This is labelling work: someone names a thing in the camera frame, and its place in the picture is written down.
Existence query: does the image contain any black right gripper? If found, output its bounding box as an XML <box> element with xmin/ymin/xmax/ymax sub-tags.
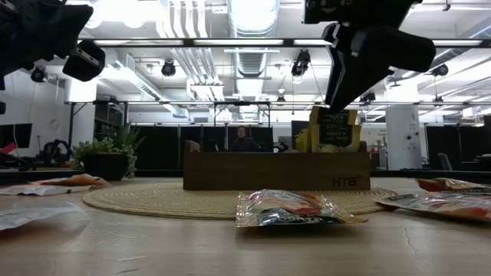
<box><xmin>302</xmin><ymin>0</ymin><xmax>423</xmax><ymax>113</ymax></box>

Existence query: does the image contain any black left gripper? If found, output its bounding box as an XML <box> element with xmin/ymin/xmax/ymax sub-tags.
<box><xmin>0</xmin><ymin>0</ymin><xmax>94</xmax><ymax>80</ymax></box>

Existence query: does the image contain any dark wooden tea box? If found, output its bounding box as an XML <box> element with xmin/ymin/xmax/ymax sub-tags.
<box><xmin>183</xmin><ymin>140</ymin><xmax>372</xmax><ymax>192</ymax></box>

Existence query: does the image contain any orange mango tea packet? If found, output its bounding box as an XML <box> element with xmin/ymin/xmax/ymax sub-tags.
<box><xmin>377</xmin><ymin>192</ymin><xmax>491</xmax><ymax>225</ymax></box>
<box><xmin>429</xmin><ymin>187</ymin><xmax>491</xmax><ymax>202</ymax></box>
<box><xmin>236</xmin><ymin>189</ymin><xmax>368</xmax><ymax>228</ymax></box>

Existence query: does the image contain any orange and white tea packet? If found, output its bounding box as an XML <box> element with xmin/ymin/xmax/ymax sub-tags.
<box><xmin>0</xmin><ymin>201</ymin><xmax>92</xmax><ymax>232</ymax></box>
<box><xmin>39</xmin><ymin>173</ymin><xmax>113</xmax><ymax>189</ymax></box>
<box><xmin>0</xmin><ymin>184</ymin><xmax>93</xmax><ymax>197</ymax></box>

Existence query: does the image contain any plain golden orange tea packet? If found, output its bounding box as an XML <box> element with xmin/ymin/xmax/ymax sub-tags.
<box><xmin>417</xmin><ymin>177</ymin><xmax>491</xmax><ymax>192</ymax></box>

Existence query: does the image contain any black ceiling spot lamp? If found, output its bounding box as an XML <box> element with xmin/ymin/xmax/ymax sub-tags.
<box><xmin>160</xmin><ymin>59</ymin><xmax>177</xmax><ymax>77</ymax></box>
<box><xmin>30</xmin><ymin>65</ymin><xmax>49</xmax><ymax>84</ymax></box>
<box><xmin>290</xmin><ymin>48</ymin><xmax>312</xmax><ymax>77</ymax></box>
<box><xmin>430</xmin><ymin>63</ymin><xmax>450</xmax><ymax>77</ymax></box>

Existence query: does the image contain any white pillar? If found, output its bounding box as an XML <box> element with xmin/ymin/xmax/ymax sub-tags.
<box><xmin>384</xmin><ymin>104</ymin><xmax>423</xmax><ymax>171</ymax></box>

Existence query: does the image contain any black partition panel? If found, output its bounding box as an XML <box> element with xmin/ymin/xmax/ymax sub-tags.
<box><xmin>132</xmin><ymin>125</ymin><xmax>275</xmax><ymax>172</ymax></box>
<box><xmin>425</xmin><ymin>125</ymin><xmax>485</xmax><ymax>171</ymax></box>

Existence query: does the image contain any person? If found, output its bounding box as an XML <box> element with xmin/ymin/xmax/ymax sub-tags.
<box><xmin>229</xmin><ymin>125</ymin><xmax>262</xmax><ymax>153</ymax></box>

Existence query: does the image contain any grey office chair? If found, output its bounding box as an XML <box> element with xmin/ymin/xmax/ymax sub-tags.
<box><xmin>436</xmin><ymin>152</ymin><xmax>454</xmax><ymax>172</ymax></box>

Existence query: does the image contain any potted green succulent plant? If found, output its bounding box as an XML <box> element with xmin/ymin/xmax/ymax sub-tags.
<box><xmin>71</xmin><ymin>120</ymin><xmax>147</xmax><ymax>182</ymax></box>

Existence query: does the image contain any round woven beige placemat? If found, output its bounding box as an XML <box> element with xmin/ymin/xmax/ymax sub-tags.
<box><xmin>81</xmin><ymin>181</ymin><xmax>399</xmax><ymax>221</ymax></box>

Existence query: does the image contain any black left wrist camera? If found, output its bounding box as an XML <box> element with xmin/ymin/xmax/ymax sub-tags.
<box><xmin>62</xmin><ymin>39</ymin><xmax>107</xmax><ymax>83</ymax></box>

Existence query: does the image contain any black aluminium rig frame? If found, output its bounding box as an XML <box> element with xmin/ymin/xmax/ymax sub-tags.
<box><xmin>0</xmin><ymin>37</ymin><xmax>491</xmax><ymax>184</ymax></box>

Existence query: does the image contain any silver ceiling air duct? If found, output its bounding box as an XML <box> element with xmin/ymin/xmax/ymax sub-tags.
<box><xmin>226</xmin><ymin>0</ymin><xmax>282</xmax><ymax>80</ymax></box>

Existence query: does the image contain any dark wall monitor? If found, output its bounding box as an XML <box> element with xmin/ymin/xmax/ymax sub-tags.
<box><xmin>0</xmin><ymin>123</ymin><xmax>34</xmax><ymax>150</ymax></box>

